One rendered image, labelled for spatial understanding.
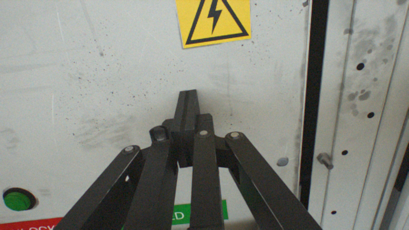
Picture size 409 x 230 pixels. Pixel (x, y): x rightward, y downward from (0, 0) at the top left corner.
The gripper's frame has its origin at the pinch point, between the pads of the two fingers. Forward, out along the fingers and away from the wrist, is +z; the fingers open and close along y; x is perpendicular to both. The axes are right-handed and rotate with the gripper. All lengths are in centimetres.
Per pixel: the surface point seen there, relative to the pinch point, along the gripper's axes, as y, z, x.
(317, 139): 14.1, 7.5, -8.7
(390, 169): 24.2, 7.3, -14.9
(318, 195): 15.1, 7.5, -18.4
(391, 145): 23.2, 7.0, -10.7
